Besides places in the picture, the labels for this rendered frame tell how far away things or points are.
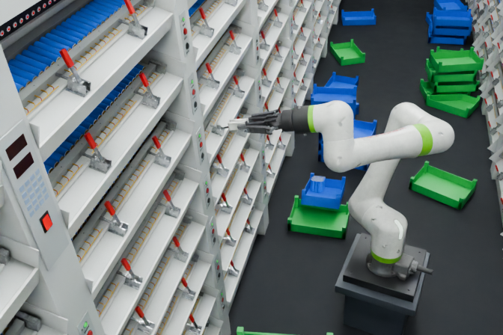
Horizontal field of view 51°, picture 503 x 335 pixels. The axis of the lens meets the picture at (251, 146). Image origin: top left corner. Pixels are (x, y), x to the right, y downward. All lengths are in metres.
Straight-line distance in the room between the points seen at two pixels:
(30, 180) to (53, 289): 0.23
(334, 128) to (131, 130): 0.70
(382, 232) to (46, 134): 1.43
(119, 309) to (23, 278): 0.43
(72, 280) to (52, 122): 0.32
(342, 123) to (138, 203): 0.71
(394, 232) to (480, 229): 0.96
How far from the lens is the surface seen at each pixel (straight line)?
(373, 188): 2.17
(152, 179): 1.42
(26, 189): 0.94
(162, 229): 1.55
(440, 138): 1.98
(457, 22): 4.78
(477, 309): 2.63
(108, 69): 1.16
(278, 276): 2.62
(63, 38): 1.20
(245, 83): 2.20
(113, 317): 1.38
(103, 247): 1.27
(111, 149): 1.23
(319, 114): 1.72
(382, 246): 2.14
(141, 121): 1.31
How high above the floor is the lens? 1.99
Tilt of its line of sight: 36 degrees down
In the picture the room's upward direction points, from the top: 4 degrees counter-clockwise
